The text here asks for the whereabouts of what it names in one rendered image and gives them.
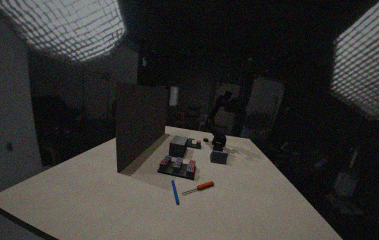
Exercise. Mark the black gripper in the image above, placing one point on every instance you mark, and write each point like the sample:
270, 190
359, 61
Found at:
228, 107

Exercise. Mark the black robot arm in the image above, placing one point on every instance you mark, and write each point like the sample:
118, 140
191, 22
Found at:
219, 140

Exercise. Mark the dark grey flat panel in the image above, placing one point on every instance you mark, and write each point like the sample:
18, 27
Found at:
140, 120

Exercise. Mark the orange-handled screwdriver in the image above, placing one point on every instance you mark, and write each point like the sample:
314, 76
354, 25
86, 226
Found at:
201, 187

